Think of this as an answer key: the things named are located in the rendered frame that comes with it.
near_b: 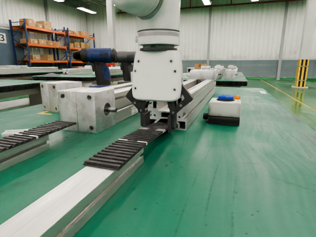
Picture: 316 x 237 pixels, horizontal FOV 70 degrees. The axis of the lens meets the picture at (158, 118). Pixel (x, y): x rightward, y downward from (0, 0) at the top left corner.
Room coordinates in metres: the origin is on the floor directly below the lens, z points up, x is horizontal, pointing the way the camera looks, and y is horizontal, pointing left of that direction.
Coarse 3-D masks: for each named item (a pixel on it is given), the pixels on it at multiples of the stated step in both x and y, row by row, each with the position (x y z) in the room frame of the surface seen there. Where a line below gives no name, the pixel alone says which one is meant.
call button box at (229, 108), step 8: (216, 104) 0.58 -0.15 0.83; (224, 104) 0.57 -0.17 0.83; (232, 104) 0.57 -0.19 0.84; (240, 104) 0.56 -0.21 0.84; (208, 112) 0.59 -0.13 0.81; (216, 112) 0.58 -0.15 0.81; (224, 112) 0.57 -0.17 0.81; (232, 112) 0.57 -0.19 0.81; (240, 112) 0.56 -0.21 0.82; (208, 120) 0.59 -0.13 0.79; (216, 120) 0.58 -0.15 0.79; (224, 120) 0.57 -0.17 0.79; (232, 120) 0.57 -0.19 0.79
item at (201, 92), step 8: (192, 80) 1.00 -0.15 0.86; (208, 80) 1.00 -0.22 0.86; (192, 88) 0.67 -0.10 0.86; (200, 88) 0.72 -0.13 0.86; (208, 88) 0.94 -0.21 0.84; (200, 96) 0.72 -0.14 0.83; (208, 96) 0.95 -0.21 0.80; (152, 104) 0.55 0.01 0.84; (160, 104) 0.57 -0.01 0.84; (192, 104) 0.59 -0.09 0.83; (200, 104) 0.73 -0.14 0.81; (152, 112) 0.55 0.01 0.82; (160, 112) 0.54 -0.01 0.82; (168, 112) 0.54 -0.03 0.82; (184, 112) 0.53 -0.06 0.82; (192, 112) 0.59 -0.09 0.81; (152, 120) 0.58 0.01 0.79; (160, 120) 0.58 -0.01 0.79; (184, 120) 0.53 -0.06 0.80; (192, 120) 0.60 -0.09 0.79; (176, 128) 0.53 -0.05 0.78; (184, 128) 0.53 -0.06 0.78
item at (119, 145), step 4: (112, 144) 0.34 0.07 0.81; (116, 144) 0.33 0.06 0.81; (120, 144) 0.33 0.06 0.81; (124, 144) 0.33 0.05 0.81; (128, 144) 0.33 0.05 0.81; (132, 144) 0.33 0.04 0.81; (124, 148) 0.32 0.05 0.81; (128, 148) 0.32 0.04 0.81; (132, 148) 0.32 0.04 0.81; (136, 148) 0.32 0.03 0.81; (140, 148) 0.32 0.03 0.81
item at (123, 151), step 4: (108, 148) 0.32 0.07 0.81; (112, 148) 0.32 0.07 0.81; (116, 148) 0.32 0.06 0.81; (120, 148) 0.32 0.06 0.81; (112, 152) 0.30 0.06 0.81; (116, 152) 0.30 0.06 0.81; (120, 152) 0.30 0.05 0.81; (124, 152) 0.30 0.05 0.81; (128, 152) 0.30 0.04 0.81; (132, 152) 0.30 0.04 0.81; (136, 152) 0.31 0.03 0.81; (132, 156) 0.29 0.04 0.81
